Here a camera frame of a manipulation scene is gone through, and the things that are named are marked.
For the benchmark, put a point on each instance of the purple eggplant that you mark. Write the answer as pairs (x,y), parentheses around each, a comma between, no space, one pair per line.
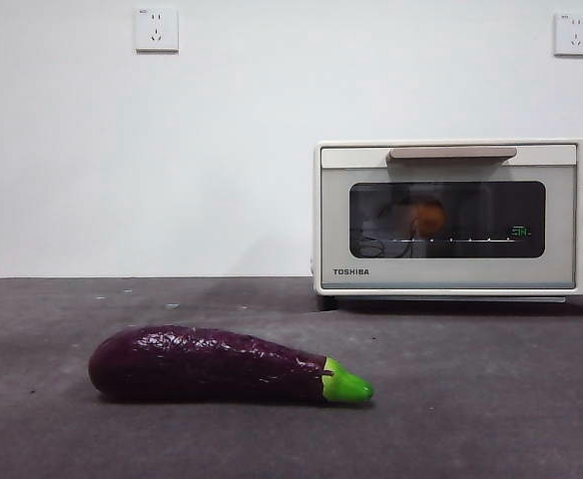
(196,364)

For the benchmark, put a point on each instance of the white wall socket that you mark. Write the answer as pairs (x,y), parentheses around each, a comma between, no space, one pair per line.
(157,30)
(574,35)

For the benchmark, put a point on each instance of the brown potato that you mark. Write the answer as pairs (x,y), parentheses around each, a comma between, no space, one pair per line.
(428,217)

